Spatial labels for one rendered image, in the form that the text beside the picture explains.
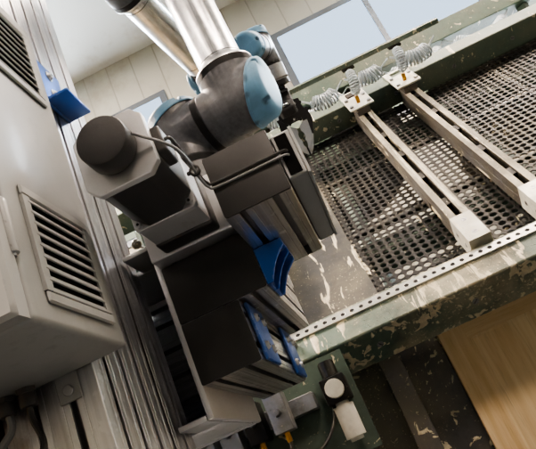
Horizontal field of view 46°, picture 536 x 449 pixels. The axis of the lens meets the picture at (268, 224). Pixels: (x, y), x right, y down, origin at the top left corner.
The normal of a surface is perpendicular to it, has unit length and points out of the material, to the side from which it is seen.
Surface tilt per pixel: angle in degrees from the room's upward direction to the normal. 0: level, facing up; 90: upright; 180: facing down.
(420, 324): 141
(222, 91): 96
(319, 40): 90
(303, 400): 90
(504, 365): 90
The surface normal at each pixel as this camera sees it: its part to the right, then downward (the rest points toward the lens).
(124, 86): -0.22, -0.31
